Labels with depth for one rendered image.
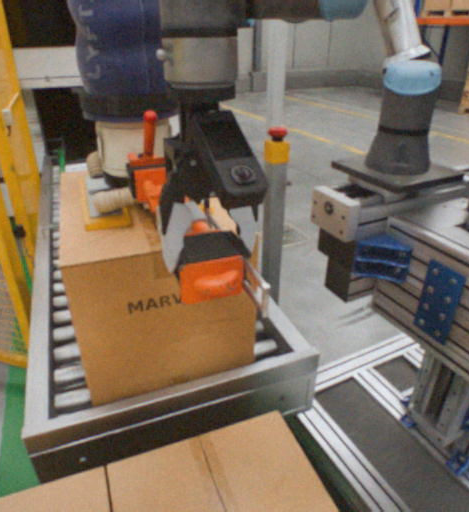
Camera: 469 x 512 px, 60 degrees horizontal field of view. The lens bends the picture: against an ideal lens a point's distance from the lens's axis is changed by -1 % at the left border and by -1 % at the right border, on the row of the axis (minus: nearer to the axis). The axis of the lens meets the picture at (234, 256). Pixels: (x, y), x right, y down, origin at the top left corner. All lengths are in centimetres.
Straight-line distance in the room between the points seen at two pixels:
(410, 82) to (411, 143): 13
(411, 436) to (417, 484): 16
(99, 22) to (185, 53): 52
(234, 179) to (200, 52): 12
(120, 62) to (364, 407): 126
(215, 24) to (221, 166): 13
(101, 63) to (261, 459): 88
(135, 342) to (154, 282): 15
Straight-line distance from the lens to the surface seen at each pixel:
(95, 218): 95
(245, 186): 37
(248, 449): 97
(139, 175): 77
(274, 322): 119
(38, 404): 107
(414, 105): 101
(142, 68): 93
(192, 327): 94
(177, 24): 42
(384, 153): 102
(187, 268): 45
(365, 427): 149
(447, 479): 145
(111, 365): 96
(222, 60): 43
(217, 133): 42
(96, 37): 95
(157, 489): 93
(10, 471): 176
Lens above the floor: 133
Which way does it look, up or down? 29 degrees down
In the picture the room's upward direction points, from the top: straight up
